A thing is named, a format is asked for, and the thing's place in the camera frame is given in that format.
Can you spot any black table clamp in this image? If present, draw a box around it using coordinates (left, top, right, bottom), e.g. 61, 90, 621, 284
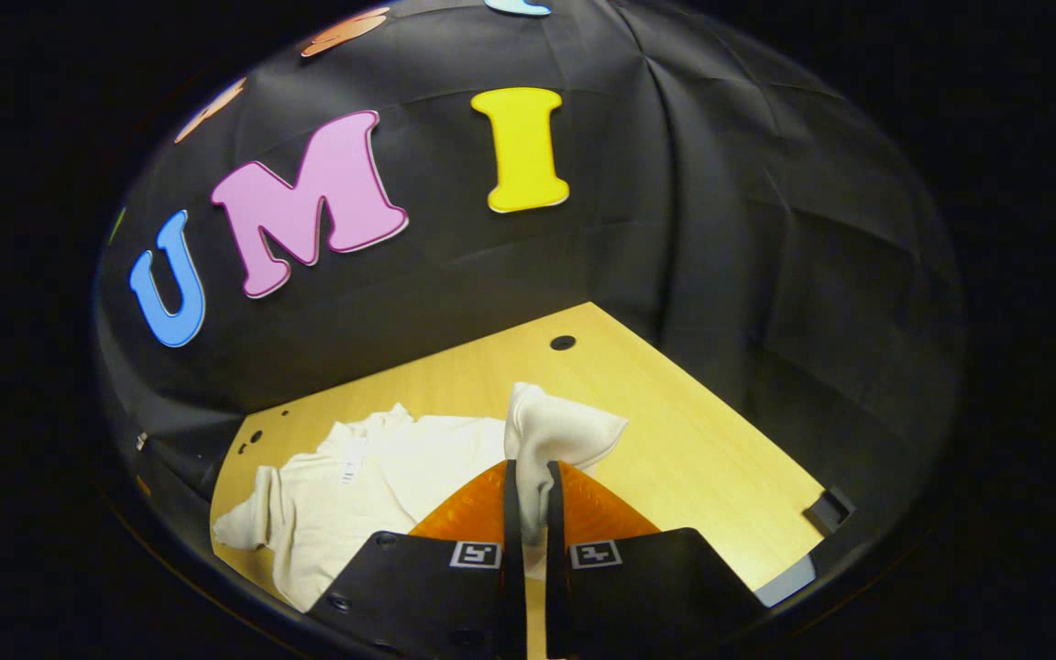
806, 488, 856, 534

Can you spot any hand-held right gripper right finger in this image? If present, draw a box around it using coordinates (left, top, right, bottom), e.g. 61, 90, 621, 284
544, 458, 767, 660

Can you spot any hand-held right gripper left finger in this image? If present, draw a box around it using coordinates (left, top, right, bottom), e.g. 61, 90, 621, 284
306, 458, 527, 660

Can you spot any black backdrop cloth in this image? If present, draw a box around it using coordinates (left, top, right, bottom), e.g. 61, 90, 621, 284
93, 0, 964, 551

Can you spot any cream sweatshirt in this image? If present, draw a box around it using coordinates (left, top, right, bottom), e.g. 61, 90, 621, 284
212, 380, 630, 613

